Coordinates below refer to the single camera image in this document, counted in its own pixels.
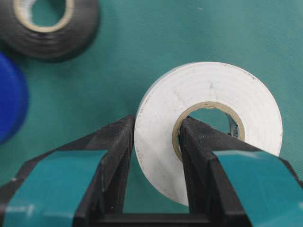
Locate white tape roll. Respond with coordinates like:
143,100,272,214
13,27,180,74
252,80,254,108
134,62,283,206

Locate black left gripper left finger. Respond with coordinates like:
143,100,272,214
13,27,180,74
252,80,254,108
0,114,135,227

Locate green table cloth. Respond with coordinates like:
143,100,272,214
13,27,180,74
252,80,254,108
0,0,303,184

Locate blue tape roll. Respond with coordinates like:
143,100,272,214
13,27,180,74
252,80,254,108
0,53,29,143

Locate black tape roll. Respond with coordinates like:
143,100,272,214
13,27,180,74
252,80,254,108
0,0,100,61

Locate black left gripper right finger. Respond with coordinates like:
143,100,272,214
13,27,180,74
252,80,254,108
178,117,303,227

